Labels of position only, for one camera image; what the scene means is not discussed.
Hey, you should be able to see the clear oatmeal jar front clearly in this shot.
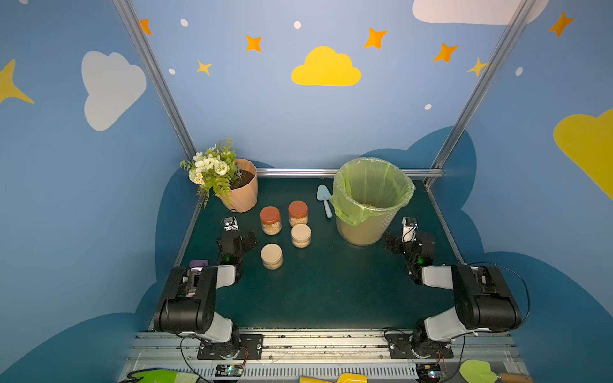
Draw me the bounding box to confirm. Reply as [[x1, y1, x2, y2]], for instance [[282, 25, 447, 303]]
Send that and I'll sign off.
[[260, 244, 284, 270]]

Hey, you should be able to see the beige jar lid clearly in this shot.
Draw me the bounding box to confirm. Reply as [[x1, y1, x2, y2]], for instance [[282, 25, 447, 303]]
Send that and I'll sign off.
[[260, 244, 283, 264]]

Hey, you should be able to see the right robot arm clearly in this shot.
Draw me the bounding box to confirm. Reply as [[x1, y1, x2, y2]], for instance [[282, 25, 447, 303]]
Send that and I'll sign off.
[[383, 232, 529, 358]]

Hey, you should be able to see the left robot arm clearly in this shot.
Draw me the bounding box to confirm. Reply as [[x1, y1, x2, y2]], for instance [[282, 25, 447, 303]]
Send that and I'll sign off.
[[153, 229, 257, 360]]

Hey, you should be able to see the red lid oatmeal jar left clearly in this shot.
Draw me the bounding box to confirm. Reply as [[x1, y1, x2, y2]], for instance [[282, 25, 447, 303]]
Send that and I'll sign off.
[[260, 206, 282, 236]]

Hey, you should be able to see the red lid oatmeal jar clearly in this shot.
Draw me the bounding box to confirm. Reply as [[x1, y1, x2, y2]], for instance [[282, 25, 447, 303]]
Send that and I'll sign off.
[[260, 206, 282, 236], [288, 200, 308, 227]]

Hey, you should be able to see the beige lid oatmeal jar rear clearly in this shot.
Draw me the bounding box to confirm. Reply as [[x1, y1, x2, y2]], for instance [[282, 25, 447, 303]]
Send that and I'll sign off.
[[291, 223, 311, 248]]

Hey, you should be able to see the red lid oatmeal jar right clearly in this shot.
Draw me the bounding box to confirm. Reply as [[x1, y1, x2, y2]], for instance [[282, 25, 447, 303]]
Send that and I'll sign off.
[[288, 200, 308, 227]]

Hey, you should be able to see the purple pink toy spatula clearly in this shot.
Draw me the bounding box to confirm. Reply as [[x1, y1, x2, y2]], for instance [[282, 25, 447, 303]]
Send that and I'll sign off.
[[189, 260, 209, 268]]

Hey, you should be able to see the terracotta flower pot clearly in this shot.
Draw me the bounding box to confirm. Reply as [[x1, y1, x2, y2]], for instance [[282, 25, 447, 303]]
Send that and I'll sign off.
[[221, 159, 258, 213]]

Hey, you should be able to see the white flowers green plant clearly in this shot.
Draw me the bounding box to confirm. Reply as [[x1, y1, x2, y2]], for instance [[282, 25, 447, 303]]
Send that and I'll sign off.
[[180, 138, 242, 202]]

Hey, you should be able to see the mesh bin green bag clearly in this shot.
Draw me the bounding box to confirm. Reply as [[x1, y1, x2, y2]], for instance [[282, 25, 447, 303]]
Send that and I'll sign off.
[[330, 157, 416, 247]]

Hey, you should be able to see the light blue toy spatula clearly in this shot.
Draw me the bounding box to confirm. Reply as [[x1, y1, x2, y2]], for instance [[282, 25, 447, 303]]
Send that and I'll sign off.
[[317, 184, 333, 219]]

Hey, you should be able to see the right controller board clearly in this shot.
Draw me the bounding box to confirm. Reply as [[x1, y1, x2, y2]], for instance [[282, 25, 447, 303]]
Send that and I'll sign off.
[[416, 364, 442, 383]]

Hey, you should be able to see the controller board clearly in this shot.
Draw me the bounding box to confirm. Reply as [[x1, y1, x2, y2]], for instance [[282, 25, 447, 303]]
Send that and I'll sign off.
[[215, 365, 244, 378], [416, 364, 442, 383]]

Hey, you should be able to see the left controller board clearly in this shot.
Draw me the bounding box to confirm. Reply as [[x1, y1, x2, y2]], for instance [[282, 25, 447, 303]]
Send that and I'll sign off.
[[215, 365, 244, 378]]

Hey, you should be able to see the yellow toy scoop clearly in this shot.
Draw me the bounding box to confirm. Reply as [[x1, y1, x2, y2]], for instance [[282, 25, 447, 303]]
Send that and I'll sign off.
[[299, 372, 369, 383]]

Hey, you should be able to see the green toy tool left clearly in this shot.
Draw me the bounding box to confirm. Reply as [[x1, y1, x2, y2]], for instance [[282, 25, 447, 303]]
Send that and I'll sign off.
[[121, 369, 200, 383]]

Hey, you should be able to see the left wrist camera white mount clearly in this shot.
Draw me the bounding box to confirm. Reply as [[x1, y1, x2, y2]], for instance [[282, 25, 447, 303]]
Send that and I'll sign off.
[[222, 215, 239, 231]]

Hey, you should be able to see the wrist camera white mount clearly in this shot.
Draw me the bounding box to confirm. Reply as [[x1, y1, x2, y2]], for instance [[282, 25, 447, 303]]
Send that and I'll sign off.
[[222, 215, 239, 231], [401, 217, 418, 243]]

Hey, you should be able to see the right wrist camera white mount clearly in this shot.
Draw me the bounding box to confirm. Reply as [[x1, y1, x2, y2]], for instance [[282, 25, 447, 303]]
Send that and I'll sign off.
[[401, 217, 418, 243]]

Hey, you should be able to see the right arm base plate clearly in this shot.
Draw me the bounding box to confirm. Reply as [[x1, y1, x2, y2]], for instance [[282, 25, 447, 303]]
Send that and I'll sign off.
[[383, 333, 453, 359]]

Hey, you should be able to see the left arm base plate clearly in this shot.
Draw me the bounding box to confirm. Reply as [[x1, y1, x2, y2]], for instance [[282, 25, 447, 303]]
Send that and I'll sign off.
[[196, 334, 263, 361]]

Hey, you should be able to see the aluminium front rail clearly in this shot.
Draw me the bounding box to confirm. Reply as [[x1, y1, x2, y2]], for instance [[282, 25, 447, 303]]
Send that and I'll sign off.
[[119, 329, 528, 382]]

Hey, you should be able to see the green toy spatula wooden handle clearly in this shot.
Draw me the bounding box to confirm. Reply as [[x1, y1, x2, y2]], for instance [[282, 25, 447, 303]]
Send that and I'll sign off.
[[460, 360, 534, 383]]

